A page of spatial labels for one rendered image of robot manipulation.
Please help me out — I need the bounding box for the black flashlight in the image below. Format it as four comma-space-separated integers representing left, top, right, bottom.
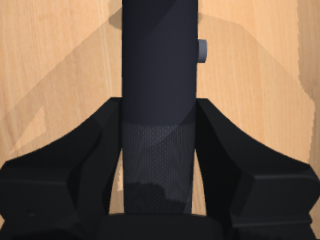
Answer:
121, 0, 207, 214

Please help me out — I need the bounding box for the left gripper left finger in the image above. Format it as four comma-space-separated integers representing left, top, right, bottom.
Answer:
0, 97, 122, 240

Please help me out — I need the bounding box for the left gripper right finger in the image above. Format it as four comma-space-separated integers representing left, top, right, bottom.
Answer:
195, 98, 320, 240

